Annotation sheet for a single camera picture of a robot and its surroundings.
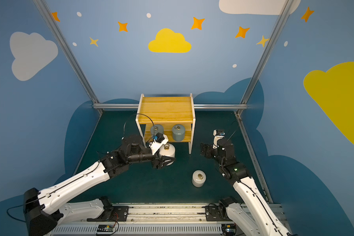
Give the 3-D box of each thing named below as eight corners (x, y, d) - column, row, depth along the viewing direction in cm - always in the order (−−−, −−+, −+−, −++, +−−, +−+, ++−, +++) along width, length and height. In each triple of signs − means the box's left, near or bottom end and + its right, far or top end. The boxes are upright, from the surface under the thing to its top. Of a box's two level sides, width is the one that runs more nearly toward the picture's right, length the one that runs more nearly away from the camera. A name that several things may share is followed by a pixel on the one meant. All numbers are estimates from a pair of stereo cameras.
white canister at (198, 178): (192, 187, 85) (193, 182, 79) (191, 175, 90) (192, 170, 83) (204, 187, 85) (207, 182, 79) (203, 175, 90) (205, 170, 83)
